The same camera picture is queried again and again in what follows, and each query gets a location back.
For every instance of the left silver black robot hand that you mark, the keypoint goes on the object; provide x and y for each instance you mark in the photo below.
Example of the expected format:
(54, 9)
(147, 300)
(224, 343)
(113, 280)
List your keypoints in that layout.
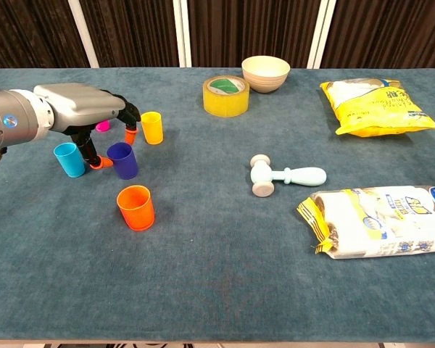
(79, 105)

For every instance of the pink plastic cup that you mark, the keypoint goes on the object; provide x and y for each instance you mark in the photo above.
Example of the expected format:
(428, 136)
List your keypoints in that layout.
(103, 127)

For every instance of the light blue plastic cup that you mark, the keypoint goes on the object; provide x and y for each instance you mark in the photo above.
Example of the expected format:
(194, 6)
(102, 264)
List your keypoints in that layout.
(70, 163)

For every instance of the purple plastic cup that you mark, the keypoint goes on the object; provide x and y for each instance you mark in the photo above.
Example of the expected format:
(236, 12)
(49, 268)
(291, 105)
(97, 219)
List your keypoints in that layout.
(125, 165)

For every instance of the yellow plastic cup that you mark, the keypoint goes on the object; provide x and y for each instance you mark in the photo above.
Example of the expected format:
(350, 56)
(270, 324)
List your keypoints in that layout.
(153, 128)

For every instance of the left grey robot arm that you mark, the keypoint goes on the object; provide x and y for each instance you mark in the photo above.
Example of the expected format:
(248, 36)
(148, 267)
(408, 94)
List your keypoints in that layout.
(14, 116)

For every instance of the dark brown ribbed panel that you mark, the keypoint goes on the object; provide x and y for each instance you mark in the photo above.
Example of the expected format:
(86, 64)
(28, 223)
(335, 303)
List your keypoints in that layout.
(130, 32)
(391, 32)
(250, 29)
(25, 32)

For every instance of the orange plastic cup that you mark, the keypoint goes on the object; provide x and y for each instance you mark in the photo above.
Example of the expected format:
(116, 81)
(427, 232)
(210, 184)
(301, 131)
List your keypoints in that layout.
(137, 214)

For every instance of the yellow packing tape roll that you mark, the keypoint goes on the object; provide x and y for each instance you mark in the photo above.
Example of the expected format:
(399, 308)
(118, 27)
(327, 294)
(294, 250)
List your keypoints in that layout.
(224, 105)

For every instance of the beige bowl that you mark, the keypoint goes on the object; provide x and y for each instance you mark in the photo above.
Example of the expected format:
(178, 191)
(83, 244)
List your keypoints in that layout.
(264, 81)

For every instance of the teal table cloth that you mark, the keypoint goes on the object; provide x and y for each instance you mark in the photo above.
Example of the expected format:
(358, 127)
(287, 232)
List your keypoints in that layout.
(217, 272)

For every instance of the pale blue toy hammer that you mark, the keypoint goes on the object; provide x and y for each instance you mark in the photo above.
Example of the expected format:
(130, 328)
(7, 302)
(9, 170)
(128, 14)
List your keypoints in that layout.
(304, 176)

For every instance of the yellow snack bag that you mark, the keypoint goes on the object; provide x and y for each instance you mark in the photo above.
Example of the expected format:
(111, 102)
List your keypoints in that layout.
(377, 108)

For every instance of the white and yellow food package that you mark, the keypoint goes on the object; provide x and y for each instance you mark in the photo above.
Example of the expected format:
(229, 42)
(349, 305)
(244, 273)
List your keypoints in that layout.
(377, 224)

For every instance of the white partition post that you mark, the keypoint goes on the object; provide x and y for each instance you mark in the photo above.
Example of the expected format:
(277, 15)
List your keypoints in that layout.
(83, 32)
(320, 32)
(183, 32)

